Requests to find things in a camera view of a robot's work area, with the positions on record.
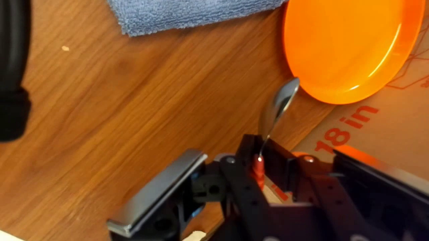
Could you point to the blue folded towel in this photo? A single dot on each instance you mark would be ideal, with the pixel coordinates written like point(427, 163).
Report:
point(188, 14)

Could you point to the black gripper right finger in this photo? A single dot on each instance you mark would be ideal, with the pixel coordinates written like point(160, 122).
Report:
point(380, 188)

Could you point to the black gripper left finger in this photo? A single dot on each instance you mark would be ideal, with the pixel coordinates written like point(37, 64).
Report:
point(156, 196)

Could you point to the orange plastic plate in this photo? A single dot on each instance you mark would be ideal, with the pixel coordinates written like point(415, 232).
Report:
point(349, 45)

